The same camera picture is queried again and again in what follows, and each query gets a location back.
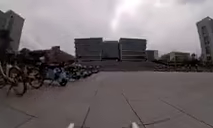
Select tall pale building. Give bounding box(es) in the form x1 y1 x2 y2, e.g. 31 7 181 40
195 15 213 64

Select dark tree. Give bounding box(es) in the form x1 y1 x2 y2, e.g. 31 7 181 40
0 26 15 64

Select tall grey building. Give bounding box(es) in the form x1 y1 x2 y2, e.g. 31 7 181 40
0 7 26 54

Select grey paved plaza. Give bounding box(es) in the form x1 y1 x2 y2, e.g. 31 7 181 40
0 70 213 128

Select wide grey stairs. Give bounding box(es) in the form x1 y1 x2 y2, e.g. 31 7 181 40
77 60 162 72

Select large grey central building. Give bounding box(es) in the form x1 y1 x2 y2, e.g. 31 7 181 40
73 37 159 63

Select low pale building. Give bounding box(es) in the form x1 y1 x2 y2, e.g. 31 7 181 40
160 51 192 64

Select row of parked bicycles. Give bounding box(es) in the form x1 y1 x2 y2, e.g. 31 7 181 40
0 57 102 98

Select row of dark bushes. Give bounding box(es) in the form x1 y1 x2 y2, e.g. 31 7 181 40
153 53 213 73

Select low building with sloped roof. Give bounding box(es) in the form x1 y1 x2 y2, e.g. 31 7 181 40
28 45 76 65

